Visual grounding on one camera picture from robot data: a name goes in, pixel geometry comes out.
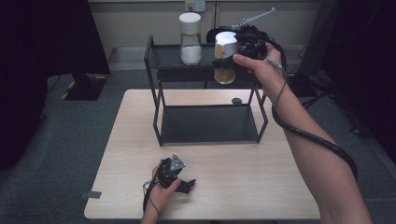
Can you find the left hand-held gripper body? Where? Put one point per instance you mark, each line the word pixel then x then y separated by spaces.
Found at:
pixel 168 175

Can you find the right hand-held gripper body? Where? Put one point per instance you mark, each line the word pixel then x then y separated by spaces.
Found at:
pixel 253 43

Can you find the glass jar of brown powder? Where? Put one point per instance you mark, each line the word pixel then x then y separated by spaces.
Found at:
pixel 224 43

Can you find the glass jar of white powder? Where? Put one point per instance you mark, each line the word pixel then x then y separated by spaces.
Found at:
pixel 190 54

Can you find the black metal two-tier rack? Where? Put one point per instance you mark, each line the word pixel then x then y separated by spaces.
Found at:
pixel 207 124

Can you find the person's left hand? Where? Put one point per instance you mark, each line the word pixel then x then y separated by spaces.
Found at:
pixel 158 199

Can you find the person's right hand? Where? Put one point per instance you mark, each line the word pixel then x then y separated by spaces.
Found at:
pixel 269 74

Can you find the small dark round object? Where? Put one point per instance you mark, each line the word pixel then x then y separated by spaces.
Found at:
pixel 237 100

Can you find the grey tape strip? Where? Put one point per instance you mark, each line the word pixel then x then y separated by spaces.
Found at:
pixel 93 194

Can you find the black curtain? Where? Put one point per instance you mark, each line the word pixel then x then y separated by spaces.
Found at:
pixel 37 62
pixel 367 62

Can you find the black stand base yellow tape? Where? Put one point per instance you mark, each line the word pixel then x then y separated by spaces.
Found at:
pixel 85 88

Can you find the dark stand post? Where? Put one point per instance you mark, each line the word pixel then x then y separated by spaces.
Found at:
pixel 317 40

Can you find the white wall socket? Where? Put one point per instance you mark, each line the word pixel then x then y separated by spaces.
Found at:
pixel 195 5

